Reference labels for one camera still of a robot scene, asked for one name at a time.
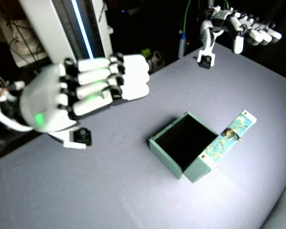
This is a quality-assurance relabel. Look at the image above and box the green cable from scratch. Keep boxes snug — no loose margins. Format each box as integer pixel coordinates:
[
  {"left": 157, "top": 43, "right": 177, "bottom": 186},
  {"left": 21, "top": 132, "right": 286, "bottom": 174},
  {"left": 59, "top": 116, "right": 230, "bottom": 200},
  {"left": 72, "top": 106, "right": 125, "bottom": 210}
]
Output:
[{"left": 182, "top": 0, "right": 193, "bottom": 36}]

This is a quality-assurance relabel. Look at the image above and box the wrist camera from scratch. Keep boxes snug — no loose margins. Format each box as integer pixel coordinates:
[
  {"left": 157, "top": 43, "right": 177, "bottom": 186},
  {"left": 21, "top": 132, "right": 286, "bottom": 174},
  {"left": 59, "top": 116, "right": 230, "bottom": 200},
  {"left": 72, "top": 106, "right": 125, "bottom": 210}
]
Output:
[
  {"left": 62, "top": 127, "right": 93, "bottom": 150},
  {"left": 196, "top": 49, "right": 216, "bottom": 70}
]

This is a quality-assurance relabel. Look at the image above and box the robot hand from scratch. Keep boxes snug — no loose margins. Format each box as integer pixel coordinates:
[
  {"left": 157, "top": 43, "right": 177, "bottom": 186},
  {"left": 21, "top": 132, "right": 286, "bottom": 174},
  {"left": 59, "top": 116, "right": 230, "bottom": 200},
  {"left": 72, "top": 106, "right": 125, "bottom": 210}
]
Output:
[
  {"left": 20, "top": 52, "right": 151, "bottom": 133},
  {"left": 211, "top": 7, "right": 283, "bottom": 54}
]

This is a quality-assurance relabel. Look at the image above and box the grey table cloth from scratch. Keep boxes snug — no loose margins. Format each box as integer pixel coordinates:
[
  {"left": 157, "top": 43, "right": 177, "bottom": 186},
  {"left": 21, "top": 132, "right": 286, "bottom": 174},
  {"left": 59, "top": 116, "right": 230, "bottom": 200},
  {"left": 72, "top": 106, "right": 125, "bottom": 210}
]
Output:
[{"left": 0, "top": 42, "right": 286, "bottom": 229}]

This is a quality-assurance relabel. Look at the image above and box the white robot body column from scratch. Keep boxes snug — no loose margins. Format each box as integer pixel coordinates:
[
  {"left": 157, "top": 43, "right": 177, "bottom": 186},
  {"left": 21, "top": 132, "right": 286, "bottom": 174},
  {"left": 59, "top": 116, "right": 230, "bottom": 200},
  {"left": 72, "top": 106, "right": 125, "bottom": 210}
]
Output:
[{"left": 17, "top": 0, "right": 114, "bottom": 72}]

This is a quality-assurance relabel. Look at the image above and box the white blue cable adapter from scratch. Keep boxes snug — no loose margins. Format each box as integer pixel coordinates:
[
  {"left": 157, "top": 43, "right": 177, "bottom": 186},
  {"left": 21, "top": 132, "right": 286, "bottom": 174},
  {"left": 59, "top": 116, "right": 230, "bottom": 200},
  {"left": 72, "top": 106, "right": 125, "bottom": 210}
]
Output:
[{"left": 177, "top": 34, "right": 187, "bottom": 59}]

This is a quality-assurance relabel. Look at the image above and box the white background device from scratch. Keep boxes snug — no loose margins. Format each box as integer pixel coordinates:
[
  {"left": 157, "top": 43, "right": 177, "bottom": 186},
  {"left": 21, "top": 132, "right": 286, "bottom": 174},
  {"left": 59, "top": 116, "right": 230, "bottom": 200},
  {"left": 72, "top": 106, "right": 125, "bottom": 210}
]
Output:
[{"left": 146, "top": 50, "right": 165, "bottom": 73}]

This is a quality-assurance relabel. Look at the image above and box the teal hinged box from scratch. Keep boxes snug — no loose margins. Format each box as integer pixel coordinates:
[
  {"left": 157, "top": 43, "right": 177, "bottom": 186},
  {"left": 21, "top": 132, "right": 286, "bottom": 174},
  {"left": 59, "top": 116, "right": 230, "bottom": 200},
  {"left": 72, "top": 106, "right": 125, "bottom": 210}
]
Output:
[{"left": 148, "top": 109, "right": 258, "bottom": 184}]

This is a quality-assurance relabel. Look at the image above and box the background cable bundle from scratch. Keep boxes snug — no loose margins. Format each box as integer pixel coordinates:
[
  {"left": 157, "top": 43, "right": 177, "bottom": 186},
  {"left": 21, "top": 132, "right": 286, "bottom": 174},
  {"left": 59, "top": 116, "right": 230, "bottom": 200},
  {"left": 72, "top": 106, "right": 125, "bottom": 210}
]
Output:
[{"left": 3, "top": 18, "right": 45, "bottom": 62}]

